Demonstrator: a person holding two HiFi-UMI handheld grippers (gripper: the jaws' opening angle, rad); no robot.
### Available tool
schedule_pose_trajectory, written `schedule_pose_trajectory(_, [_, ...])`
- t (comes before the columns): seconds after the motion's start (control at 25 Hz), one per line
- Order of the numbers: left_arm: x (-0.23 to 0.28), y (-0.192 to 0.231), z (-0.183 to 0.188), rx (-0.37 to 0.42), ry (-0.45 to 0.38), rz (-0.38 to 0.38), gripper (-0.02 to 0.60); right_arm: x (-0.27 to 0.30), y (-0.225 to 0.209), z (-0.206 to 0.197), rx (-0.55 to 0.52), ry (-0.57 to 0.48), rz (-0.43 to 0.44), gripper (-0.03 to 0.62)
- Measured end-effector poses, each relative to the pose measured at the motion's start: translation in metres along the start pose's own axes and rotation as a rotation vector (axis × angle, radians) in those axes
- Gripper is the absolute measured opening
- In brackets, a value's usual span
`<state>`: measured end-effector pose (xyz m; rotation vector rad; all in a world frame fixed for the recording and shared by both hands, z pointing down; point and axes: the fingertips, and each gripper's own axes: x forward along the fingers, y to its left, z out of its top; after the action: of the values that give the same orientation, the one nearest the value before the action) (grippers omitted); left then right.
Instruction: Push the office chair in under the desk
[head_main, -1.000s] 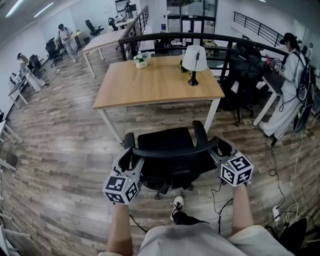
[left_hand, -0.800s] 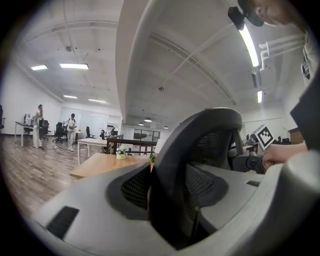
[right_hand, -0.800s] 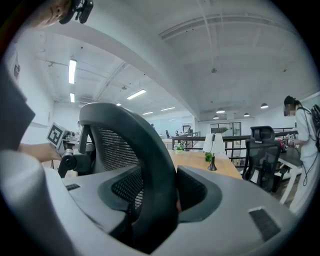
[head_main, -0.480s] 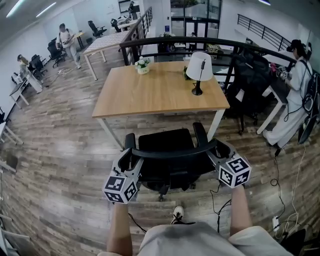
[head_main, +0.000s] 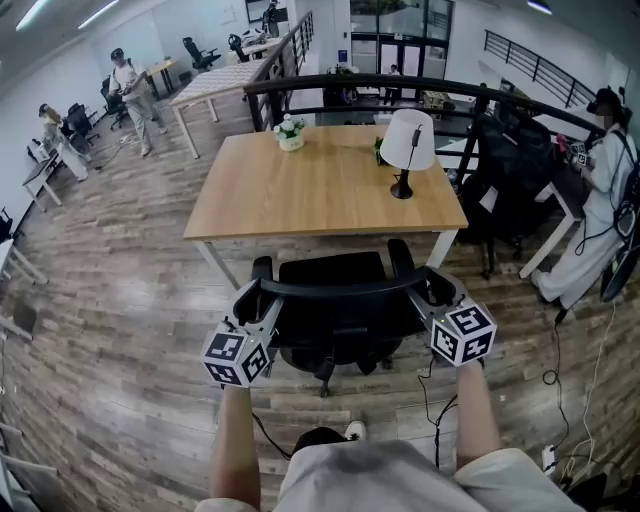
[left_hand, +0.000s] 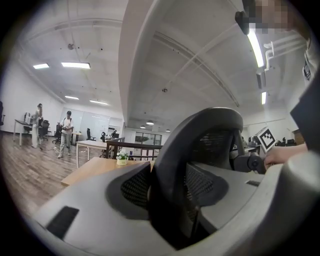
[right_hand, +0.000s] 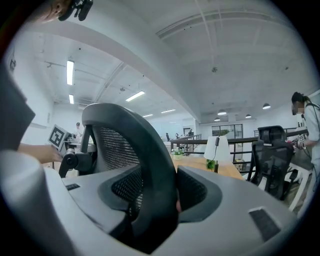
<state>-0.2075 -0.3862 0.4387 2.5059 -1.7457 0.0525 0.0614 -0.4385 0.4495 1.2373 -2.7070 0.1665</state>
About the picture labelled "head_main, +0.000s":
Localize black curved metal railing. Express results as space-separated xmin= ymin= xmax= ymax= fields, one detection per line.
xmin=243 ymin=10 xmax=609 ymax=176

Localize dark top desk white legs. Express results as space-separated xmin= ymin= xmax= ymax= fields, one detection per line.
xmin=21 ymin=147 xmax=64 ymax=212
xmin=518 ymin=164 xmax=589 ymax=280

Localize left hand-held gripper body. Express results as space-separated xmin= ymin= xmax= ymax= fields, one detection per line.
xmin=200 ymin=319 xmax=274 ymax=389

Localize black office chair with tag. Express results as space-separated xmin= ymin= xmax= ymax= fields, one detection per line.
xmin=457 ymin=112 xmax=556 ymax=280

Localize white linear ceiling light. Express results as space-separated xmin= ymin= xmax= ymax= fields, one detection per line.
xmin=14 ymin=0 xmax=51 ymax=32
xmin=77 ymin=0 xmax=121 ymax=30

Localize small yellow wooden desk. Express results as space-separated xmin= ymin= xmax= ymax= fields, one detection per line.
xmin=144 ymin=57 xmax=179 ymax=99

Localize person's left forearm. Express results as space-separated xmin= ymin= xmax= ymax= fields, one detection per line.
xmin=208 ymin=384 xmax=262 ymax=501

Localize wooden desk with white legs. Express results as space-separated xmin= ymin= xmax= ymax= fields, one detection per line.
xmin=183 ymin=124 xmax=470 ymax=291

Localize black framed glass door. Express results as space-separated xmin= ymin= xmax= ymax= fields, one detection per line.
xmin=349 ymin=0 xmax=454 ymax=80

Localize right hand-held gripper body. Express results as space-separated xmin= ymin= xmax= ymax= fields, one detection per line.
xmin=422 ymin=302 xmax=498 ymax=367

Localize white shade table lamp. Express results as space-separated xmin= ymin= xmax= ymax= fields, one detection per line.
xmin=378 ymin=108 xmax=436 ymax=200

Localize black mesh office chair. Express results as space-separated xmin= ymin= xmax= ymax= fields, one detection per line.
xmin=249 ymin=238 xmax=432 ymax=399

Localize white floor cable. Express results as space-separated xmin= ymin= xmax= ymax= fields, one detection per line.
xmin=564 ymin=299 xmax=619 ymax=476

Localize white potted flower plant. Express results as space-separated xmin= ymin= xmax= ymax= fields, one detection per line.
xmin=273 ymin=113 xmax=306 ymax=153

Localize black staircase railing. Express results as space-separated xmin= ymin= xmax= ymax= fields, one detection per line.
xmin=483 ymin=29 xmax=599 ymax=109

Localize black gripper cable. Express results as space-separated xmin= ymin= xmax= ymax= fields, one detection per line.
xmin=251 ymin=412 xmax=294 ymax=460
xmin=417 ymin=354 xmax=459 ymax=469

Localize person's right forearm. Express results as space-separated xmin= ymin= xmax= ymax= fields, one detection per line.
xmin=452 ymin=360 xmax=503 ymax=471

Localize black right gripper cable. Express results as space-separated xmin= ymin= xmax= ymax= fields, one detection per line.
xmin=417 ymin=354 xmax=459 ymax=469

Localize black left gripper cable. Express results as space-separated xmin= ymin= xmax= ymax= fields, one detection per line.
xmin=251 ymin=412 xmax=294 ymax=460

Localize long patterned white table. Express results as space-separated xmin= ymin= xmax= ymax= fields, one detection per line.
xmin=169 ymin=58 xmax=266 ymax=160

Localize black floor cable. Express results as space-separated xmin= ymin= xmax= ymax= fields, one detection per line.
xmin=542 ymin=309 xmax=574 ymax=451

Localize person's white shirt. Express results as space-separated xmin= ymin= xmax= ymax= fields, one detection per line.
xmin=194 ymin=439 xmax=586 ymax=512

